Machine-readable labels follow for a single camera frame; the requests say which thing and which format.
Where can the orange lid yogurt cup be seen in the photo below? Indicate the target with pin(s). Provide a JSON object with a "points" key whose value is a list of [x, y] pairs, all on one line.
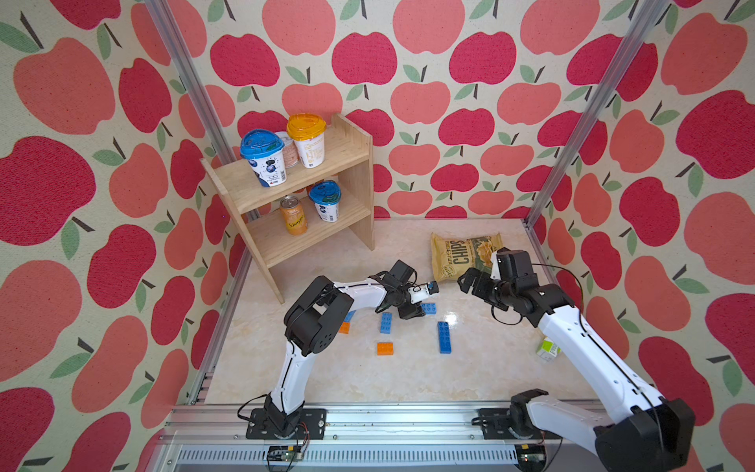
{"points": [[307, 132]]}

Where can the wooden two-tier shelf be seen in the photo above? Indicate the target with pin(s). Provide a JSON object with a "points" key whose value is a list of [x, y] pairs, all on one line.
{"points": [[349, 157]]}

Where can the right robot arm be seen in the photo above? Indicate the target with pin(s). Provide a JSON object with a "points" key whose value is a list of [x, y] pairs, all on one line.
{"points": [[639, 430]]}

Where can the right aluminium corner post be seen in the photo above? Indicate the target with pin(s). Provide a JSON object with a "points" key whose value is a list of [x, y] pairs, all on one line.
{"points": [[644, 21]]}

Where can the left aluminium corner post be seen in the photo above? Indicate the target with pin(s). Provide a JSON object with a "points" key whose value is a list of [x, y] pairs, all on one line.
{"points": [[170, 33]]}

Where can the aluminium front rail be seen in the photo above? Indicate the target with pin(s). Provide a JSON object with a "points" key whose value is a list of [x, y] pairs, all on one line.
{"points": [[408, 436]]}

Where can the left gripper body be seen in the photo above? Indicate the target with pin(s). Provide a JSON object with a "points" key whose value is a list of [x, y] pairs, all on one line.
{"points": [[407, 309]]}

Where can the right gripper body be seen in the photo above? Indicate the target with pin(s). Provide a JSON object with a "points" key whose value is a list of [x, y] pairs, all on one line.
{"points": [[489, 290]]}

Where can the yellow chips bag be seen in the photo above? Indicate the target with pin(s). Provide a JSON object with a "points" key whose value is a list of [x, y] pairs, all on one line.
{"points": [[452, 257]]}

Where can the orange soda can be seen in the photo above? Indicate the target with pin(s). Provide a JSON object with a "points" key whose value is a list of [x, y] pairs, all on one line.
{"points": [[294, 216]]}

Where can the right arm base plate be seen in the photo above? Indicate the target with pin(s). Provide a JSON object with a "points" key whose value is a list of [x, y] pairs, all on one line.
{"points": [[500, 424]]}

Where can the dark blue square lego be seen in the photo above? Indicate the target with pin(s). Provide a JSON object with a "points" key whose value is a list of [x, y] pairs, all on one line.
{"points": [[443, 330], [444, 345]]}

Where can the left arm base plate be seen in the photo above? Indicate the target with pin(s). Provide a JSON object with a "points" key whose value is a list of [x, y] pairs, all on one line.
{"points": [[303, 424]]}

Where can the blue lid yogurt cup lower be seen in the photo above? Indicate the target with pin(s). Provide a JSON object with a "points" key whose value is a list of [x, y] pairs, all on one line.
{"points": [[326, 197]]}

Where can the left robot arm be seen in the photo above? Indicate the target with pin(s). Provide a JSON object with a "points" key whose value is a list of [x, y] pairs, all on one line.
{"points": [[315, 319]]}

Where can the orange square lego brick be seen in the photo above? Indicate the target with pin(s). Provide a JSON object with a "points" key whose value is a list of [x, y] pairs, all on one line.
{"points": [[385, 349]]}

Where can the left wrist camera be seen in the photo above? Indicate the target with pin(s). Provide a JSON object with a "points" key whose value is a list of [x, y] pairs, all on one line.
{"points": [[420, 293]]}

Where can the blue lid yogurt cup upper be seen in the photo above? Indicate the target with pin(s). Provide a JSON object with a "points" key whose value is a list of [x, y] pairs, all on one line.
{"points": [[264, 152]]}

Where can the aluminium corner post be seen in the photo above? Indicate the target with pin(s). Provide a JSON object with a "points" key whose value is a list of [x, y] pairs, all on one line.
{"points": [[170, 33], [644, 21]]}

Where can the pink yogurt cup behind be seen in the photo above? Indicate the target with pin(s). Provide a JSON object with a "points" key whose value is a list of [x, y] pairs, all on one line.
{"points": [[289, 152]]}

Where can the small green white carton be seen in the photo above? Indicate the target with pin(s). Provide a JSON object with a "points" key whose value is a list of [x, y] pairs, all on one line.
{"points": [[548, 351]]}

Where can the blue lid yogurt cup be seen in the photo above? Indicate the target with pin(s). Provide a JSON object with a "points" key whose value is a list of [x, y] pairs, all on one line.
{"points": [[264, 152], [326, 197]]}

